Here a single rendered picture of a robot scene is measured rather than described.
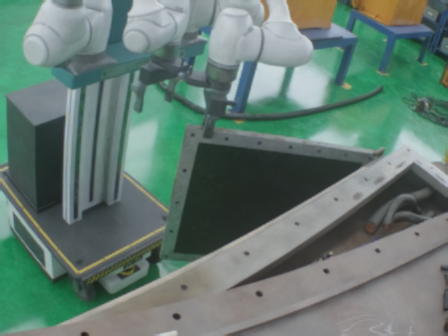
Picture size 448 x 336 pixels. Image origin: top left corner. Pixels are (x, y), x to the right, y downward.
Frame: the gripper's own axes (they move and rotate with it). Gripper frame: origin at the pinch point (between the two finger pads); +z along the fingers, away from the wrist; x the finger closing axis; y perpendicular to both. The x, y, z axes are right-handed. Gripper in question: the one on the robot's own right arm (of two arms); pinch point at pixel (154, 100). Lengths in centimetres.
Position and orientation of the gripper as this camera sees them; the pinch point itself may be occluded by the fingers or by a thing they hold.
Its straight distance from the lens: 157.1
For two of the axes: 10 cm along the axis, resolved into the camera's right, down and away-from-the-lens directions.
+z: -2.1, 7.9, 5.8
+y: -7.2, -5.2, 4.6
